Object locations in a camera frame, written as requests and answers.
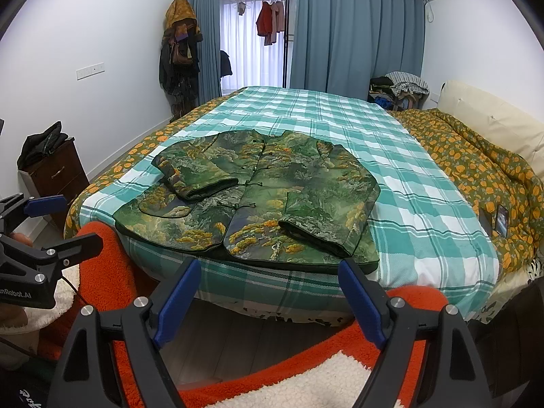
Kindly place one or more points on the pile of clothes by bed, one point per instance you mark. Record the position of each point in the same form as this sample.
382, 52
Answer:
397, 91

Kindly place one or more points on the green landscape print jacket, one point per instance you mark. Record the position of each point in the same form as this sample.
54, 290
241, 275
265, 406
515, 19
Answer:
288, 201

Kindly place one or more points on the dark cloth on nightstand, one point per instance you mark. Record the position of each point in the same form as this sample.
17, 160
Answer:
40, 146

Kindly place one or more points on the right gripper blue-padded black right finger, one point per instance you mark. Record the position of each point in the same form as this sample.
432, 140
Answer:
451, 373

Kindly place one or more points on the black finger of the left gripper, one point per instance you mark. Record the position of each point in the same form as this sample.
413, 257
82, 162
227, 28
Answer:
72, 252

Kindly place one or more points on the smartphone on quilt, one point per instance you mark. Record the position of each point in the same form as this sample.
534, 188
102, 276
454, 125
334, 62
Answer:
502, 221

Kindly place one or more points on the dark wooden nightstand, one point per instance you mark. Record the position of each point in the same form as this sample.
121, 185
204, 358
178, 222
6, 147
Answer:
60, 173

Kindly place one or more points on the person's left hand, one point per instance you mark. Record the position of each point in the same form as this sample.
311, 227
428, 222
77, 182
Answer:
21, 238

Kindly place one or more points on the orange floral green quilt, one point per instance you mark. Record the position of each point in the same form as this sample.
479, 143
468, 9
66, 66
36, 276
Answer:
486, 175

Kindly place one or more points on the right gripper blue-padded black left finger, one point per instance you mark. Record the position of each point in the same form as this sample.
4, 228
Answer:
87, 374

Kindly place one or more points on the blue curtain right panel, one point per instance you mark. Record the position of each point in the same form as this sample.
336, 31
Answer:
340, 45

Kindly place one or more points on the cream padded headboard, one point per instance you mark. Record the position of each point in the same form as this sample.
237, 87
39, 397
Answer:
496, 120

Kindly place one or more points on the blue curtain left panel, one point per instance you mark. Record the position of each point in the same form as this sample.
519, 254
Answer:
207, 12

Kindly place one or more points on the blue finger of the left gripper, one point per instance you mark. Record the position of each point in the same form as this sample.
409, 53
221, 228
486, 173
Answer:
15, 209

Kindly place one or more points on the red garment hanging outside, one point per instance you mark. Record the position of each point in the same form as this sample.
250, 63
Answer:
270, 21

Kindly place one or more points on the white wall switch panel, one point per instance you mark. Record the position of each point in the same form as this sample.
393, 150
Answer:
89, 71

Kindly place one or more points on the blue curtain panel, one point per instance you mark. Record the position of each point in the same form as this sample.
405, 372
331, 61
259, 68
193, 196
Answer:
207, 12
340, 45

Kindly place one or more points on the coats hanging on rack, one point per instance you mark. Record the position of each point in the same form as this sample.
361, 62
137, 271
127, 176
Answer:
178, 64

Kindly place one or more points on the dark garment by window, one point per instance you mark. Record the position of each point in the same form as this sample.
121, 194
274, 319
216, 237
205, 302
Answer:
225, 65

